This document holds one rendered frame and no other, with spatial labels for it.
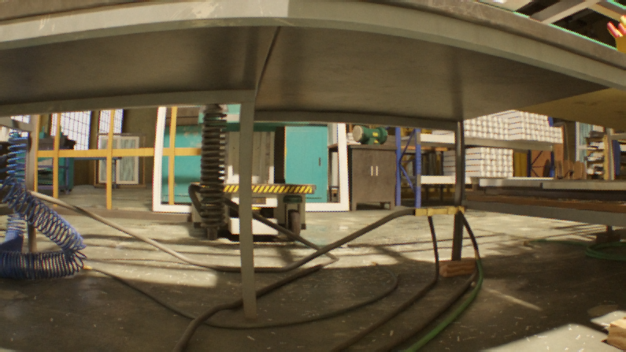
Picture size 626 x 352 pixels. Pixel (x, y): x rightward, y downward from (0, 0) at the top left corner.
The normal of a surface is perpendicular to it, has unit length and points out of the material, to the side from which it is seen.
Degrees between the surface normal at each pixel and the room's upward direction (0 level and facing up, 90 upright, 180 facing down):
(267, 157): 90
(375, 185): 90
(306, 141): 90
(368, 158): 90
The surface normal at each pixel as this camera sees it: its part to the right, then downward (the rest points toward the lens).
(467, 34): 0.19, 0.00
